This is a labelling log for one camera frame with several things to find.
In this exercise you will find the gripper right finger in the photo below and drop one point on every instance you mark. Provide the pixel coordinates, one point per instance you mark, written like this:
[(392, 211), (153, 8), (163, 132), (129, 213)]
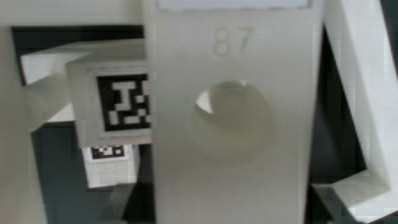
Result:
[(328, 211)]

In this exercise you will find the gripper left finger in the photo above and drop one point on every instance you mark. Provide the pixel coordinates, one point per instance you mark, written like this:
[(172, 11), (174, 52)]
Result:
[(129, 205)]

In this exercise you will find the white chair leg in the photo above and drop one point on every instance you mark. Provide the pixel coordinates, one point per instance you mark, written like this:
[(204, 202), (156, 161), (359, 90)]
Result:
[(110, 102), (110, 163)]

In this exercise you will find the white chair seat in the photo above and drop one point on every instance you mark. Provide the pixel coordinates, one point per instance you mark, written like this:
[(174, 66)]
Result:
[(99, 54)]

